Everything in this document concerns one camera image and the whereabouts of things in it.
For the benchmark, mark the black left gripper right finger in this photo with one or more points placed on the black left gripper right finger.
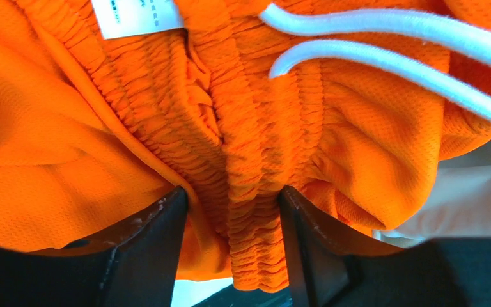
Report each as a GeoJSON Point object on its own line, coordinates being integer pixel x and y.
{"type": "Point", "coordinates": [332, 264]}

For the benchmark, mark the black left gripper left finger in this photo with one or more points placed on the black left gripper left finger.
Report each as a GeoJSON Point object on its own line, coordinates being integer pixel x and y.
{"type": "Point", "coordinates": [133, 262]}

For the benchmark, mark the orange mesh shorts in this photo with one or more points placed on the orange mesh shorts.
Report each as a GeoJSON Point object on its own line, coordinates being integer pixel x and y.
{"type": "Point", "coordinates": [94, 130]}

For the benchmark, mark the white garment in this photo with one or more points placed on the white garment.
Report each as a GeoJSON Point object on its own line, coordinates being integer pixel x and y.
{"type": "Point", "coordinates": [459, 205]}

